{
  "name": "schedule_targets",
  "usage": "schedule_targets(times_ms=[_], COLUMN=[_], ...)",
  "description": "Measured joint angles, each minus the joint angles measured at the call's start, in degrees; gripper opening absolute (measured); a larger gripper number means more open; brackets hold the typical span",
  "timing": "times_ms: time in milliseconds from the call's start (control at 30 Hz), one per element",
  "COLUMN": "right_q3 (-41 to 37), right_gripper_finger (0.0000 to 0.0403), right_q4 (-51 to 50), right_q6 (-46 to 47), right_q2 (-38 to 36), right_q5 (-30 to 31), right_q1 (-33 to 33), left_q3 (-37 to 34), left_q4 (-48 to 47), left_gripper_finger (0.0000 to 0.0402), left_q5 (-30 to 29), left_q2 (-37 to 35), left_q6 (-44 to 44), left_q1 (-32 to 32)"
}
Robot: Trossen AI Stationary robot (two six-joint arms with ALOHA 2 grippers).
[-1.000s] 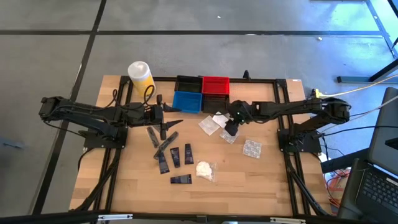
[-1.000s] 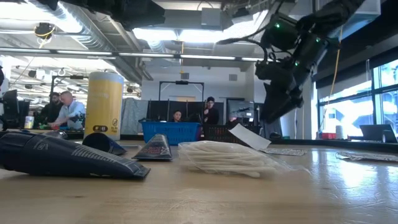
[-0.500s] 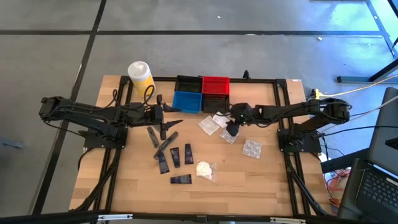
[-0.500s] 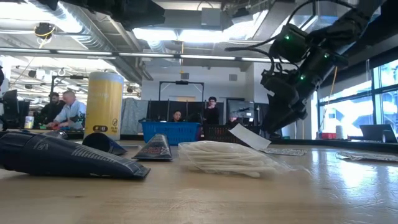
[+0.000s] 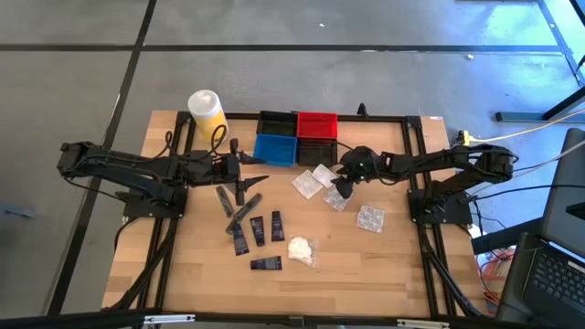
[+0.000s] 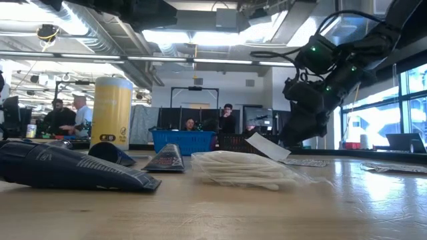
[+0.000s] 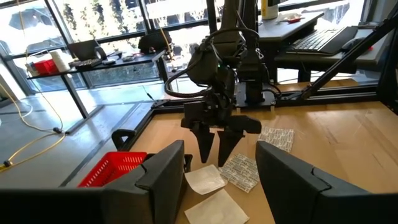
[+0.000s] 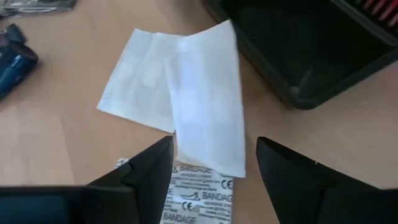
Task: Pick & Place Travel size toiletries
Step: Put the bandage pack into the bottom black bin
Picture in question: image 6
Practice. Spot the white printed bandage wrapper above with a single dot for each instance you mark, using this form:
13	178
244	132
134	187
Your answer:
303	162
267	146
393	167

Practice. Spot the black rig frame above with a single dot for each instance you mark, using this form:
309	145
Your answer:
195	88

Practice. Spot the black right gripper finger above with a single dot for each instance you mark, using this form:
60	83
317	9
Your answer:
300	128

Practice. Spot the long ceiling light bar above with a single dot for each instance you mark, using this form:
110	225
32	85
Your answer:
156	59

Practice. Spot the black plastic basket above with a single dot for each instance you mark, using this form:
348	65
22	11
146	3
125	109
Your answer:
233	143

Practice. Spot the white paper roll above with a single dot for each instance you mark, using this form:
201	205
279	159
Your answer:
364	141

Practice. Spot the white cup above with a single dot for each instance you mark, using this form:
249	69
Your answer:
31	131

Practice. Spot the dark open laptop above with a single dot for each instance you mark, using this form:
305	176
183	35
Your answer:
400	143

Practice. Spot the clear bag of cotton swabs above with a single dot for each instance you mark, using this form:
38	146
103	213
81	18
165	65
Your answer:
240	170

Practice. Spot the black ceiling device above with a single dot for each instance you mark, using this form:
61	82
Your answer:
47	32

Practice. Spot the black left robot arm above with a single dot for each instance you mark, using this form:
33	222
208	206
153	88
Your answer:
66	4

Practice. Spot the yellow canister with white lid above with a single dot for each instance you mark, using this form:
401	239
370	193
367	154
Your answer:
111	113

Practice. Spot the grey cloth cover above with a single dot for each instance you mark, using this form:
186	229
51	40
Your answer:
143	123

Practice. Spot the person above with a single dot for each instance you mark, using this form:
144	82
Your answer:
251	129
227	121
83	115
61	116
190	124

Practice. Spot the black partition screen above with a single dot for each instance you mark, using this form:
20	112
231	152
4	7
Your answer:
207	116
278	123

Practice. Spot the red box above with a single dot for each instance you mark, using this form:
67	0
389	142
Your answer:
352	145

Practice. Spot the dark blue razor packet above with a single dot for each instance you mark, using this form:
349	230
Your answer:
106	153
165	160
66	166

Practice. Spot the blue plastic basket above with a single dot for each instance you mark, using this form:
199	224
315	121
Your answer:
187	141

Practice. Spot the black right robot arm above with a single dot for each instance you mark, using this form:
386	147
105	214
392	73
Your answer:
383	40

